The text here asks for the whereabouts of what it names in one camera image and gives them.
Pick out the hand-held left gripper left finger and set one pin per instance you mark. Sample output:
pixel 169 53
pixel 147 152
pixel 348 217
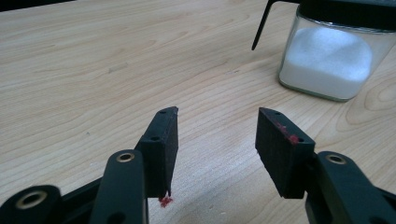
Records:
pixel 160 155

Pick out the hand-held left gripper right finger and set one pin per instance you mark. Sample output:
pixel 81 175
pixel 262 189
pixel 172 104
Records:
pixel 283 155

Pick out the square glass jar black lid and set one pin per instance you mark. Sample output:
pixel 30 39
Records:
pixel 327 62

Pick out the small red scrap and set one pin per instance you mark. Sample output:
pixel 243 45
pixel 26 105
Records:
pixel 165 201

